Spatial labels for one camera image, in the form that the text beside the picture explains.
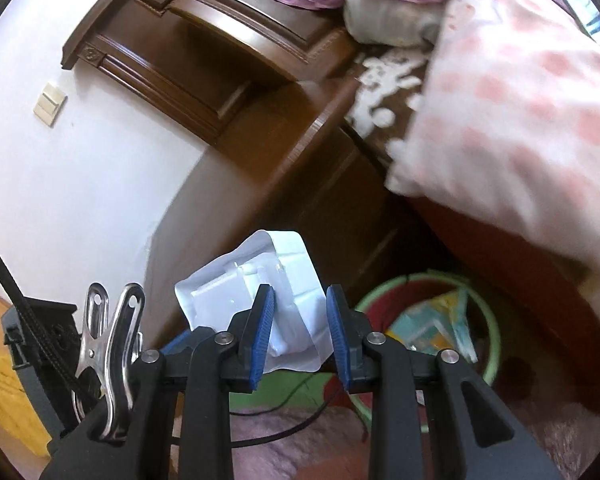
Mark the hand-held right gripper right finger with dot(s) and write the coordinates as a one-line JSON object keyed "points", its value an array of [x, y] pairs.
{"points": [[337, 340]]}

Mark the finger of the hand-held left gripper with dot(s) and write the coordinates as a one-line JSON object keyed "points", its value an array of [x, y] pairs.
{"points": [[180, 342]]}

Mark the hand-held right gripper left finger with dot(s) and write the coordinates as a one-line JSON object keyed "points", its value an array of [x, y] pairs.
{"points": [[262, 340]]}

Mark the green plastic bin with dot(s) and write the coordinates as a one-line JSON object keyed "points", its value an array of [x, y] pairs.
{"points": [[380, 310]]}

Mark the white plastic blister tray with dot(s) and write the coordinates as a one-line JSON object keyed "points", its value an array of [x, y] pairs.
{"points": [[260, 270]]}

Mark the green floor mat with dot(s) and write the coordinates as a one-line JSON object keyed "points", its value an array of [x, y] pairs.
{"points": [[285, 385]]}

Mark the metal spring clip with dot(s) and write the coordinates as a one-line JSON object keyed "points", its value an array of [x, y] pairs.
{"points": [[112, 360]]}

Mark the pink fluffy rug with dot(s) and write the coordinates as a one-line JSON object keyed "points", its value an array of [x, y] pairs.
{"points": [[290, 455]]}

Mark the wooden nightstand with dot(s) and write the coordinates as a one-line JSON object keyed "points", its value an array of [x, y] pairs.
{"points": [[305, 170]]}

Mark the red bed base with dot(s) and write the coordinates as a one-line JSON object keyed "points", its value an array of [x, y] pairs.
{"points": [[505, 260]]}

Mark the brown polka dot pillow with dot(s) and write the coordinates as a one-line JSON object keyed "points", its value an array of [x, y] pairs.
{"points": [[380, 95]]}

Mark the pink checkered pillow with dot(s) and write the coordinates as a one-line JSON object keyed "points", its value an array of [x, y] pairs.
{"points": [[520, 110]]}

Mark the dark wooden headboard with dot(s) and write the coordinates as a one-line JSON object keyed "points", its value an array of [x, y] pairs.
{"points": [[205, 35]]}

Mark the grey pillow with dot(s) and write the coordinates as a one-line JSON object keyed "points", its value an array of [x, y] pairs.
{"points": [[390, 22]]}

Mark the beige wall switch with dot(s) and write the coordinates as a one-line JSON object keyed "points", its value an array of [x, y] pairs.
{"points": [[50, 105]]}

